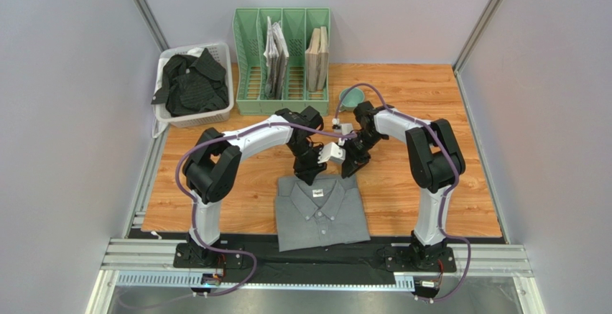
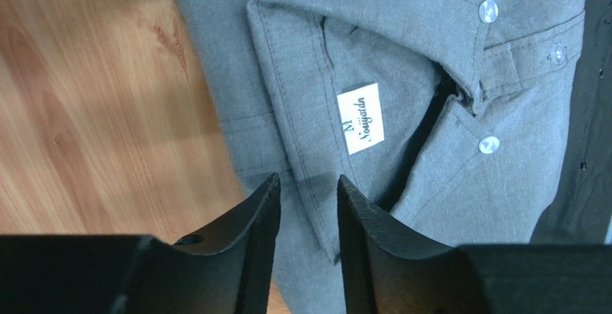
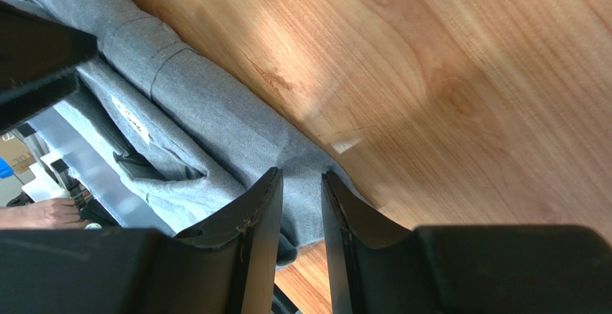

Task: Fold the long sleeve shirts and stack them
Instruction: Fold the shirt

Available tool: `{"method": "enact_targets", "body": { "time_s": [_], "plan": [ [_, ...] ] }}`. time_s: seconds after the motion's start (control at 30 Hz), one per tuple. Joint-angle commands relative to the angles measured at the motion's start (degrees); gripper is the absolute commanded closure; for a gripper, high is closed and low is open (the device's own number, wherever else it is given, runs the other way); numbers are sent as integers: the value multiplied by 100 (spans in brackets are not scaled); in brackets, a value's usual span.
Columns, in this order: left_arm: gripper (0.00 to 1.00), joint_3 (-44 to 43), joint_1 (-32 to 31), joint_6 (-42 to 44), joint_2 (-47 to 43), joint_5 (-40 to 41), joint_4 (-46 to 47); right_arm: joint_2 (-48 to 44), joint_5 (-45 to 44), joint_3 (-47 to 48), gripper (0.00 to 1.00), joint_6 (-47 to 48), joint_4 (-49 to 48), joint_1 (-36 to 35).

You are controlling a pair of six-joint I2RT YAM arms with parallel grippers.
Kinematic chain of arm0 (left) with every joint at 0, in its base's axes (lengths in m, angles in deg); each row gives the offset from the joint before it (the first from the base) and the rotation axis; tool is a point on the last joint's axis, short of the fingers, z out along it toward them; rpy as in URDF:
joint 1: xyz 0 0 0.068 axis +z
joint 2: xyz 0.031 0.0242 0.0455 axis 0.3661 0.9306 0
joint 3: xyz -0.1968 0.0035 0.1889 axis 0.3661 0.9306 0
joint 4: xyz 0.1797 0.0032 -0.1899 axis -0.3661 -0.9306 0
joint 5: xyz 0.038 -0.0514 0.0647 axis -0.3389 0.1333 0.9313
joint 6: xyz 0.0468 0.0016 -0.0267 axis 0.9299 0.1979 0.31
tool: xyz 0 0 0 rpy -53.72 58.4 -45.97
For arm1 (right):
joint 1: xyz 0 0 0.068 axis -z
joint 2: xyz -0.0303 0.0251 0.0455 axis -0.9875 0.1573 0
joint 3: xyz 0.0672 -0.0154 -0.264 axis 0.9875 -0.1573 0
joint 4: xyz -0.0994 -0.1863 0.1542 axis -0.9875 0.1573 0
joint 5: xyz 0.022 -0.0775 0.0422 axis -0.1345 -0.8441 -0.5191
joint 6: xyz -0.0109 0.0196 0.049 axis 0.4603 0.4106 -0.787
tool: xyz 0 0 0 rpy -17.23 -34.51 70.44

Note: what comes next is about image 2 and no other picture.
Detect grey long sleeve shirt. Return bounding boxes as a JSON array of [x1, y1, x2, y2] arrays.
[[176, 0, 585, 313]]

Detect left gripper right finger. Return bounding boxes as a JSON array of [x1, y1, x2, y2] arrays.
[[337, 176, 611, 313]]

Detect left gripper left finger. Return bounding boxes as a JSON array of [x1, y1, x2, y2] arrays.
[[1, 174, 281, 313]]

